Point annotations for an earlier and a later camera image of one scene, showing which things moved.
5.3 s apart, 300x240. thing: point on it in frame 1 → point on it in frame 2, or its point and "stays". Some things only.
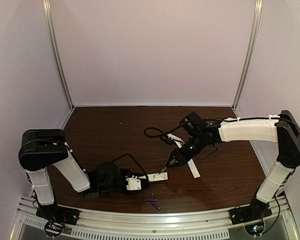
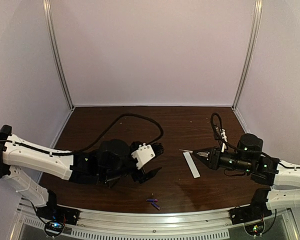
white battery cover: (194, 171) stays
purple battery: (156, 205) stays
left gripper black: (143, 182) → (135, 170)
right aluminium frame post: (256, 32) stays
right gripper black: (181, 155) → (213, 158)
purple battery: (154, 200) stays
